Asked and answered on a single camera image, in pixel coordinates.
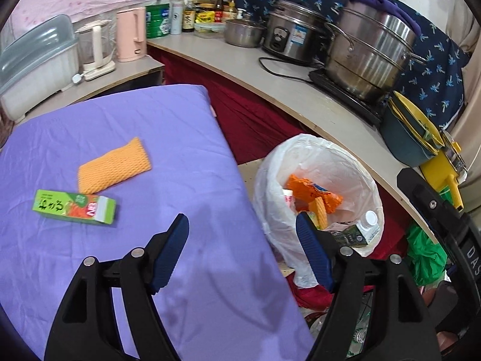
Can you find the dish rack with grey lid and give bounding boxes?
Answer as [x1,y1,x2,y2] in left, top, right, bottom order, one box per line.
[1,15,80,121]

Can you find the navy floral cloth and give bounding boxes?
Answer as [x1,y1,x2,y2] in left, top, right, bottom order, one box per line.
[236,0,470,129]

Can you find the red cap sauce bottle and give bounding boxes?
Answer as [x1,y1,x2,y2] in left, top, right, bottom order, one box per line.
[214,0,224,23]

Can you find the large steel steamer pot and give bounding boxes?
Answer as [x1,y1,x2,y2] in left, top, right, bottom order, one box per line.
[325,0,427,102]

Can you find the black induction cooker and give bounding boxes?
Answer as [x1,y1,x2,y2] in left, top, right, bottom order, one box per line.
[308,68,386,129]

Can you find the orange foam net sleeve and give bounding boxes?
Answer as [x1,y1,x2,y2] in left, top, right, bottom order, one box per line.
[78,137,152,194]

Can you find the dark soy sauce bottle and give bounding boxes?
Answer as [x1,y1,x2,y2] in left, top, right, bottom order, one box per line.
[182,0,196,33]

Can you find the pink white paper cup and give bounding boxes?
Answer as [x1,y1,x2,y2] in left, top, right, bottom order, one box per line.
[283,189,296,212]

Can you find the green tin can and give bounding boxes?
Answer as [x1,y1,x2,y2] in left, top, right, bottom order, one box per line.
[146,3,170,39]

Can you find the orange snack wrapper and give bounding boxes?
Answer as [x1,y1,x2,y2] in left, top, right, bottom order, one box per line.
[285,174,343,214]

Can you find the green orange juice box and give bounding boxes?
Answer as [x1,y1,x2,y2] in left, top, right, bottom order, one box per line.
[32,189,117,225]

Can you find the pink electric kettle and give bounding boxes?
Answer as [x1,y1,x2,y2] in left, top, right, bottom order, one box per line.
[116,7,147,63]

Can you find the white thermos bottle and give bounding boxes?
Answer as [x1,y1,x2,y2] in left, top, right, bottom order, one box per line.
[170,0,184,35]

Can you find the white lined trash bin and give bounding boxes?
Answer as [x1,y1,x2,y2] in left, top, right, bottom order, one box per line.
[253,134,385,288]

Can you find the purple towel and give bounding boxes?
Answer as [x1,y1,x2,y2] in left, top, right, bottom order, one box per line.
[352,0,421,37]

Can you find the yellow seasoning packet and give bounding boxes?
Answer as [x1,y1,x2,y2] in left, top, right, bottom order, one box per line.
[195,11,216,24]

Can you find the yellow saucepan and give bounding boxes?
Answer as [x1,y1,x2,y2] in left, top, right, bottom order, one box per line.
[420,131,468,211]

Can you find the small steel pot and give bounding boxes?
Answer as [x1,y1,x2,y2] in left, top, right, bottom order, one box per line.
[224,19,266,48]

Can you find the steel rice cooker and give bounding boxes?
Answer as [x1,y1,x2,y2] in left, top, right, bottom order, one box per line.
[262,0,331,65]

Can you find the stacked yellow teal basins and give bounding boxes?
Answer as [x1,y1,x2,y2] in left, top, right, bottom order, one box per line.
[379,91,444,168]

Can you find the black power cable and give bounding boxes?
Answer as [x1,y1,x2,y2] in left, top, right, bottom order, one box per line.
[257,56,315,83]

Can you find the green plastic bag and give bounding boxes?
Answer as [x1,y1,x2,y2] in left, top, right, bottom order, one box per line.
[405,222,448,287]

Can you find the purple tablecloth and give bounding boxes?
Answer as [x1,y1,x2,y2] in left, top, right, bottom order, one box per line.
[0,83,317,361]

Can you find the green milk carton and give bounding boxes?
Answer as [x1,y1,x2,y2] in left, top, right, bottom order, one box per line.
[328,210,381,248]

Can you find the white glass electric kettle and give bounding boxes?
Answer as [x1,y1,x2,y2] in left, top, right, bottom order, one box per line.
[72,20,116,84]

